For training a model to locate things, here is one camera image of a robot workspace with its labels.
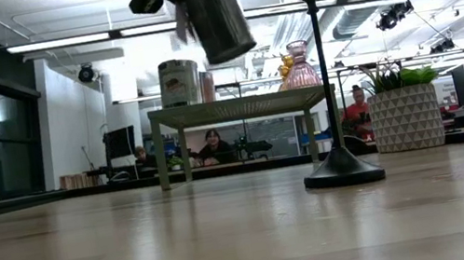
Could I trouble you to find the black metal candlestick holder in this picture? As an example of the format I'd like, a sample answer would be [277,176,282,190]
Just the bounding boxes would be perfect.
[273,0,388,194]

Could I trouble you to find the green metal mesh shelf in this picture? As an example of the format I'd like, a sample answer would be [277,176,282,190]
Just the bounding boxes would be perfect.
[146,80,348,193]

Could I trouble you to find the tin candle with brown label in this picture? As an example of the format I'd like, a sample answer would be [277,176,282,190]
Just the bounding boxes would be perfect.
[189,0,260,68]

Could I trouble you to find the black ceiling track lights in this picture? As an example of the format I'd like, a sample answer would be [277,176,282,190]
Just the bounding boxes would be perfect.
[428,35,458,55]
[372,0,417,34]

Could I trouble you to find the wooden crate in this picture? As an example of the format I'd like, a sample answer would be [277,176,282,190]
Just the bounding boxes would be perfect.
[59,171,91,192]

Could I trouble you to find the potted succulent in patterned pot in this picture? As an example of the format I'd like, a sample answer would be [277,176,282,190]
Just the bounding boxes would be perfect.
[357,52,452,158]

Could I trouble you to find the long ceiling light strip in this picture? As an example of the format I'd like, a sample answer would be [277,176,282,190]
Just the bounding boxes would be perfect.
[5,0,385,63]

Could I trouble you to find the amber glass candle holder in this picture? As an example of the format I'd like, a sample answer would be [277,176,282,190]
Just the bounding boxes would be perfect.
[276,64,295,92]
[280,53,297,71]

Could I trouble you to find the tin candle with green label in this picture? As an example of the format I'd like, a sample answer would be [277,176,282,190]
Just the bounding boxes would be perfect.
[154,55,205,111]

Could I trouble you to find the small green desk plant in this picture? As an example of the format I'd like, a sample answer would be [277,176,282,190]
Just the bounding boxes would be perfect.
[165,155,185,172]

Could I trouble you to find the pink glass candle holder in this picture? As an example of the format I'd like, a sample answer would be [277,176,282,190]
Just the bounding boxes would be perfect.
[277,37,322,91]

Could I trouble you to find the black ceiling spotlight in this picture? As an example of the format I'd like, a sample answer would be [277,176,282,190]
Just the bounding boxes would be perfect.
[75,62,97,86]

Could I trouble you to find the person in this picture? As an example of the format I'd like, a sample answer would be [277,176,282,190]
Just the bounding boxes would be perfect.
[131,143,158,171]
[192,124,239,169]
[336,82,376,145]

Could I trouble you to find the silver tin candle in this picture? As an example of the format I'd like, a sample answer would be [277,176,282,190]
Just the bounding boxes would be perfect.
[197,69,219,103]

